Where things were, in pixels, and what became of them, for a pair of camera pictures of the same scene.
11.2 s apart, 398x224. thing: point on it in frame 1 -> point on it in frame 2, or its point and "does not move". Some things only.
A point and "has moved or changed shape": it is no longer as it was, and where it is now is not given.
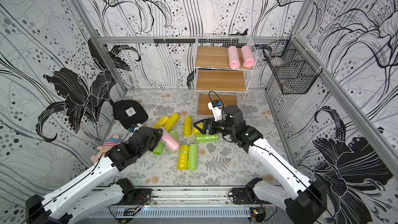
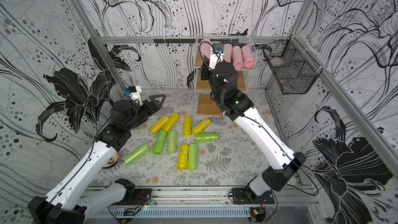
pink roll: [167, 139] -> [227, 53]
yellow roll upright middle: [187, 126] does not move
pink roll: [234, 63] has moved or changed shape
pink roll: [247, 59] does not move
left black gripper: [157, 136] -> [152, 110]
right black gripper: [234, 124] -> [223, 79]
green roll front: [193, 157] does not move
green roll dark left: [159, 149] does not move
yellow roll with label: [195, 131] does not move
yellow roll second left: [171, 122] does not move
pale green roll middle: [174, 134] does not move
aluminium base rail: [181, 195] does not move
